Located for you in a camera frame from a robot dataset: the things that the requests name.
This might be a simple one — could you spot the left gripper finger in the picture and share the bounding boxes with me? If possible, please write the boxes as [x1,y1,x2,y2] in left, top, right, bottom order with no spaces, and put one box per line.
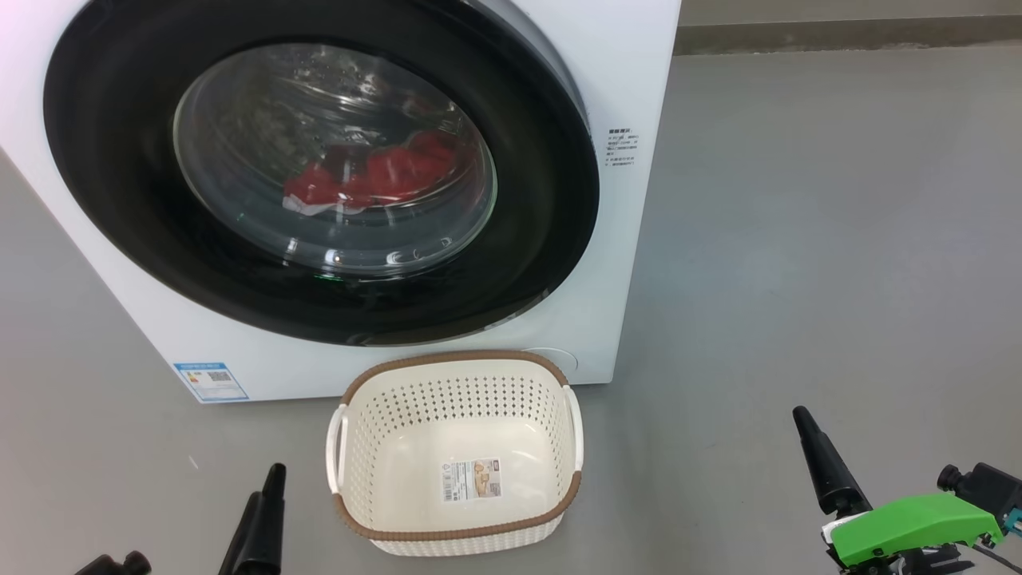
[218,493,263,575]
[254,463,287,575]

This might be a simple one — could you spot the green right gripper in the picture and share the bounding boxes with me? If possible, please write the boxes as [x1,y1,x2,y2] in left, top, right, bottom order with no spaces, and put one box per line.
[793,406,1005,575]

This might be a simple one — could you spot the washing machine door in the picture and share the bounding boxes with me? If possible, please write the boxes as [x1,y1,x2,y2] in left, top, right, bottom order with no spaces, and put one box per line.
[44,0,600,347]

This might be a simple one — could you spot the red and white garment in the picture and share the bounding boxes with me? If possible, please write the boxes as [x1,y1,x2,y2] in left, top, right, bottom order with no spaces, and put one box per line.
[283,130,464,216]

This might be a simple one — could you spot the printed food label with barcode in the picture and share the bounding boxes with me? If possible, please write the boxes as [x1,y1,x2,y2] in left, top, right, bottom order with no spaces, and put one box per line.
[439,458,502,504]

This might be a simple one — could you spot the cream perforated basket brown rim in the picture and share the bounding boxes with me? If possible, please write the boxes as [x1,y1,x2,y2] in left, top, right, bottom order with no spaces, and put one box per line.
[326,350,584,557]

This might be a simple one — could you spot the white front-load washing machine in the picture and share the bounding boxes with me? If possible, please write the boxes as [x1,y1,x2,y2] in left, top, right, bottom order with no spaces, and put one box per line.
[0,0,682,404]

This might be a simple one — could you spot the blue energy label sticker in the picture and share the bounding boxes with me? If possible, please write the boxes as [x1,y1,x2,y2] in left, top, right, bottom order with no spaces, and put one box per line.
[173,363,250,403]

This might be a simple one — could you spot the round drain filter cover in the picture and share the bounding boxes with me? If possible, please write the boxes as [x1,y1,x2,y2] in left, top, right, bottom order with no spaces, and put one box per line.
[523,347,577,376]

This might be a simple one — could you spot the small printed text label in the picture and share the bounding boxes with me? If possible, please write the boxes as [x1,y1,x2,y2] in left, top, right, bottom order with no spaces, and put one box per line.
[604,126,640,169]

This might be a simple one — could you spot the dark grey skirting board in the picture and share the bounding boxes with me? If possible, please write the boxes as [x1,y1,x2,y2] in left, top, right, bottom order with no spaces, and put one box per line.
[673,15,1022,56]

